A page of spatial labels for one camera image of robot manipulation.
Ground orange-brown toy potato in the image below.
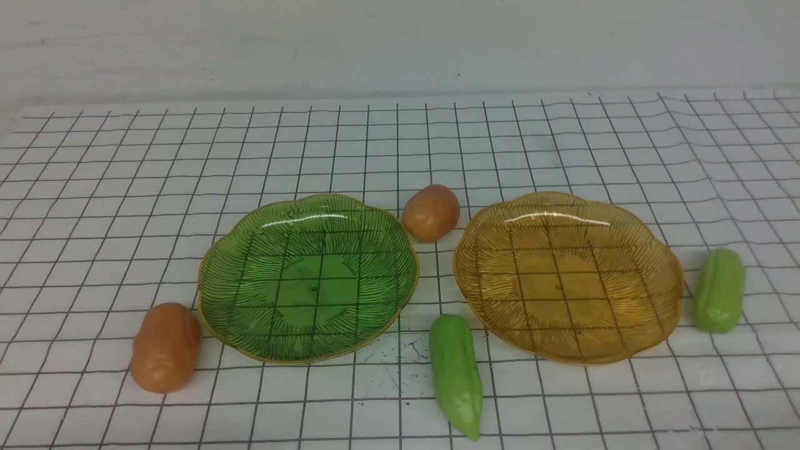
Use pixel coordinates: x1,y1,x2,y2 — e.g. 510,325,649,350
129,302,202,394
402,184,461,243

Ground green toy bitter gourd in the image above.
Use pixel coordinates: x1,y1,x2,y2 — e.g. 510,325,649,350
692,247,746,334
429,314,484,442

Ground green transparent plastic plate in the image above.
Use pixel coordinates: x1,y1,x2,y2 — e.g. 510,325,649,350
197,193,420,365

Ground amber transparent plastic plate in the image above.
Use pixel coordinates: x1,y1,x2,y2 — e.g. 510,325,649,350
452,191,684,366

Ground white grid-pattern table mat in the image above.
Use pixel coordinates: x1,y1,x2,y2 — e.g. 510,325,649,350
1,89,799,449

